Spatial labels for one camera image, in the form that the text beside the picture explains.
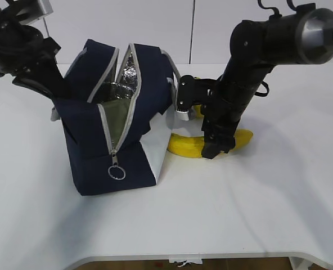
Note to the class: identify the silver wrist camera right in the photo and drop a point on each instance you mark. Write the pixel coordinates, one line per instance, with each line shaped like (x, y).
(184, 97)

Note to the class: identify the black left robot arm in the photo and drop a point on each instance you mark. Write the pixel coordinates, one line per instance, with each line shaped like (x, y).
(10, 27)

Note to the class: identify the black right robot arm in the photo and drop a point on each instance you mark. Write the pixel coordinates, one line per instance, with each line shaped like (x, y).
(257, 47)

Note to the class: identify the navy and white lunch bag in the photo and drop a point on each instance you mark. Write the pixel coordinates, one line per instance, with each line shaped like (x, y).
(120, 118)

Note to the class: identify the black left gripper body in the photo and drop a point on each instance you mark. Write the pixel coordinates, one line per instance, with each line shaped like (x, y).
(19, 56)

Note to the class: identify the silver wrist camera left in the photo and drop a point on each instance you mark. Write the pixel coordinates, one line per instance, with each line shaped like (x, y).
(33, 11)

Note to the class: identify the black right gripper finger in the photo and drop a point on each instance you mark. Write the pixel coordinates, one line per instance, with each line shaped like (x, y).
(227, 140)
(210, 149)

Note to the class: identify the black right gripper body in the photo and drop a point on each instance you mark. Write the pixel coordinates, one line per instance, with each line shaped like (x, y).
(223, 107)

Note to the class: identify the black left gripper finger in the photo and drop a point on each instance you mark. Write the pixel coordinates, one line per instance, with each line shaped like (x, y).
(54, 81)
(41, 85)

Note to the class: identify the yellow pear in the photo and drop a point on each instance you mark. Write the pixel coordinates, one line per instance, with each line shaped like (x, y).
(199, 94)

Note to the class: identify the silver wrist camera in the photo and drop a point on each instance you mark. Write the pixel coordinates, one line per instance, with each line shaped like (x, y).
(184, 97)
(33, 11)

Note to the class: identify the yellow banana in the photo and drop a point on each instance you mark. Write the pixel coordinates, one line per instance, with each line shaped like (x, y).
(191, 147)

